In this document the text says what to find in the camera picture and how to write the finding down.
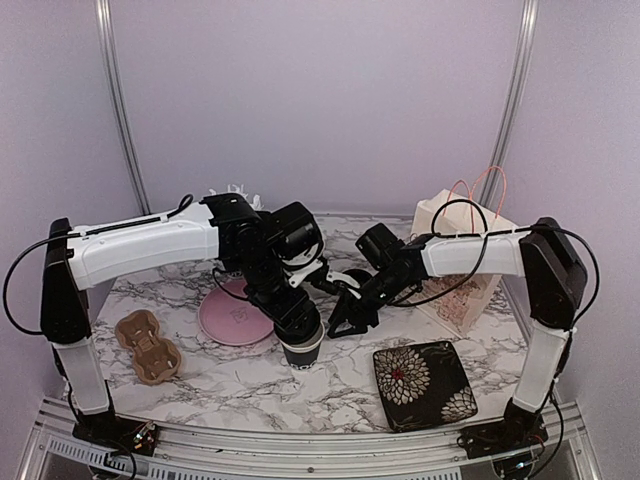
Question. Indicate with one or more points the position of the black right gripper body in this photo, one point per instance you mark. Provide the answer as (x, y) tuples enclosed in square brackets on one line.
[(389, 284)]

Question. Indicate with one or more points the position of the black floral square plate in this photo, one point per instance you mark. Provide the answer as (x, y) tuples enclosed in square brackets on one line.
[(423, 386)]

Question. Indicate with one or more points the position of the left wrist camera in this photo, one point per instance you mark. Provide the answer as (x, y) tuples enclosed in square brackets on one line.
[(298, 273)]

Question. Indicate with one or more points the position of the cream bear paper bag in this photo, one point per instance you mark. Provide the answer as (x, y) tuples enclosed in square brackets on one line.
[(459, 310)]

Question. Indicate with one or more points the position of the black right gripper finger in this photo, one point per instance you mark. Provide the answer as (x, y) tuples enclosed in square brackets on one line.
[(342, 309), (342, 325)]

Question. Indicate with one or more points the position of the white wrapped straws bundle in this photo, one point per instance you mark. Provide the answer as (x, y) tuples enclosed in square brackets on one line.
[(253, 199)]

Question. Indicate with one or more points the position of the black lid stack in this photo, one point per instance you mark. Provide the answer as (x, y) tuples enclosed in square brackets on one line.
[(359, 275)]

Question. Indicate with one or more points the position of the pink round plate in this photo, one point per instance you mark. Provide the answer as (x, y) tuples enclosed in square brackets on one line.
[(232, 322)]

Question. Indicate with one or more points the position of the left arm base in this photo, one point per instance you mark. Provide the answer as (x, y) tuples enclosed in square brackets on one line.
[(110, 430)]

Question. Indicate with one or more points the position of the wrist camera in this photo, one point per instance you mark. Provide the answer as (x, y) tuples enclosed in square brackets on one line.
[(343, 279), (298, 273)]

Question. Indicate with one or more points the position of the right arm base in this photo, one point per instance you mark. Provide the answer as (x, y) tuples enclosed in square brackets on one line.
[(517, 429)]

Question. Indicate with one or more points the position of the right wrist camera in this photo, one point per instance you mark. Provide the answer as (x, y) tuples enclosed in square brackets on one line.
[(343, 279)]

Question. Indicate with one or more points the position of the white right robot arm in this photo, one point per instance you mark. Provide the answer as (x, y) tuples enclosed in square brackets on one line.
[(541, 254)]

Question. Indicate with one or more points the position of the brown cardboard cup carrier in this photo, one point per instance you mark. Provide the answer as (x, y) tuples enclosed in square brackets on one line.
[(155, 359)]

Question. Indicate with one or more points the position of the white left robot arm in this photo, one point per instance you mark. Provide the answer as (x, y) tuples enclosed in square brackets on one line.
[(80, 258)]

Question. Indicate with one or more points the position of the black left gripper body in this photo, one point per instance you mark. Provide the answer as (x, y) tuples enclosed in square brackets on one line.
[(264, 288)]

